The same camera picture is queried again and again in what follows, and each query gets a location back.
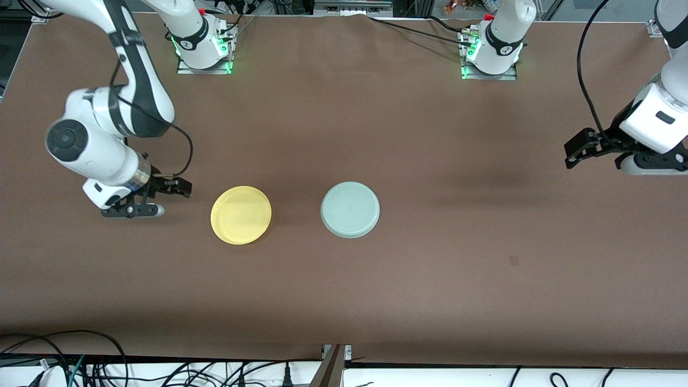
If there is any yellow round plate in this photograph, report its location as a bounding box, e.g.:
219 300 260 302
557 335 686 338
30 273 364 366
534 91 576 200
210 185 273 246

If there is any pale green round plate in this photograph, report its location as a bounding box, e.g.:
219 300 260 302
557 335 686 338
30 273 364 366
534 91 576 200
320 182 381 239

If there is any brown table cover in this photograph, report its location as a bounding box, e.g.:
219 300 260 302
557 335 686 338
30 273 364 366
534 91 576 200
0 11 688 362

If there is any slanted metal profile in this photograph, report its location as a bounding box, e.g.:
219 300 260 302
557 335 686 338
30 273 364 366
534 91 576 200
309 344 347 387

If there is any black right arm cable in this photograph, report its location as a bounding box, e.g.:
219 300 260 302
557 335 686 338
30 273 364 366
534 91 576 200
110 58 194 181

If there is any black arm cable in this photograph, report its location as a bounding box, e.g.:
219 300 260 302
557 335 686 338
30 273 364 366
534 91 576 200
110 58 194 181
577 0 614 144

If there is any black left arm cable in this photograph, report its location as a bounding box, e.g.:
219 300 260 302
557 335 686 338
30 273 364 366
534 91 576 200
577 0 614 144

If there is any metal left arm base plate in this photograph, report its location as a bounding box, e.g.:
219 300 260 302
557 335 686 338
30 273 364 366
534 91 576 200
461 32 518 82

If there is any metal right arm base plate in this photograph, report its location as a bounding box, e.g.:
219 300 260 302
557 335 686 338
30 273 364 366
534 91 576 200
177 24 233 75

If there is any black looping floor cable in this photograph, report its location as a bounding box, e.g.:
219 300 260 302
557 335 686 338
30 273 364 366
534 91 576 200
0 329 128 387

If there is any black base cable bundle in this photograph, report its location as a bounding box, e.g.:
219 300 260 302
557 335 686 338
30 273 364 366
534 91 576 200
214 0 256 41

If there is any short black tabletop cable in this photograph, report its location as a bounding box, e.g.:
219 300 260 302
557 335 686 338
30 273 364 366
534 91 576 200
425 15 478 33

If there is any thin black cable tangle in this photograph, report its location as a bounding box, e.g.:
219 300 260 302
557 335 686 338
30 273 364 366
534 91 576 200
159 359 323 387

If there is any long black tabletop cable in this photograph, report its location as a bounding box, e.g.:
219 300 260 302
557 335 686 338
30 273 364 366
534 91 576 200
368 16 474 47

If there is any green cable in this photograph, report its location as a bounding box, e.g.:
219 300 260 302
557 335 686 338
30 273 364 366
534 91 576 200
68 355 86 387

